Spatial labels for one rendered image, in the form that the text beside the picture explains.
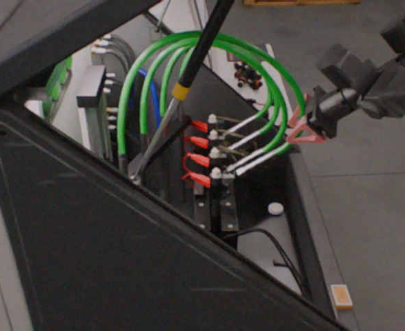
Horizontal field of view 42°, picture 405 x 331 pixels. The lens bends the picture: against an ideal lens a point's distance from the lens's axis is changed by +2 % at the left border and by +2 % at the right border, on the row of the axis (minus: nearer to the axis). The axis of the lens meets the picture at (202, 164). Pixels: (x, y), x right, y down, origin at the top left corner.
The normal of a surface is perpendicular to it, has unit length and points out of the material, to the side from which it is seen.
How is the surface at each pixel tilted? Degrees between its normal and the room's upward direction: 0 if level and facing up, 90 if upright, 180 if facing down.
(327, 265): 0
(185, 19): 90
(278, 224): 0
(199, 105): 90
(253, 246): 0
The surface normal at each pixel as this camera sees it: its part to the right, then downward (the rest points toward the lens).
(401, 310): 0.00, -0.82
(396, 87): -0.77, -0.58
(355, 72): 0.28, 0.16
